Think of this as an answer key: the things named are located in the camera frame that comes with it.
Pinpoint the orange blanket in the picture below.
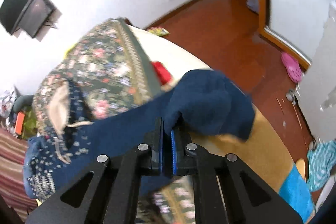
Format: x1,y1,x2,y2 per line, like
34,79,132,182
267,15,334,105
191,108,315,223

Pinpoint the navy patterned hooded garment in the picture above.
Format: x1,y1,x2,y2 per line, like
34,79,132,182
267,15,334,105
23,70,255,200

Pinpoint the striped brown curtain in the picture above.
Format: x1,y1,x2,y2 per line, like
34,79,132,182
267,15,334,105
0,129,37,221

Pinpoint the orange box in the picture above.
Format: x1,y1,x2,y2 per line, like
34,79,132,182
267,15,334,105
15,111,25,135

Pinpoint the small wall monitor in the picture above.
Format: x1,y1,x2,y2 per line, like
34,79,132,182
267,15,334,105
19,0,56,38

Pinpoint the green covered cabinet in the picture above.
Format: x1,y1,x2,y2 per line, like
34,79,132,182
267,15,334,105
22,108,38,140

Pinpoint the grey plush pillow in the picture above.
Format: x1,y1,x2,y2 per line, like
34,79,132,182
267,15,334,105
13,95,34,113

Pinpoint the floral bedspread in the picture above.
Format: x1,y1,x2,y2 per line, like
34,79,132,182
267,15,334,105
31,17,195,224

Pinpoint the pink slipper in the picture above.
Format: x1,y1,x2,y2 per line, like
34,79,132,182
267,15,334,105
281,52,302,84

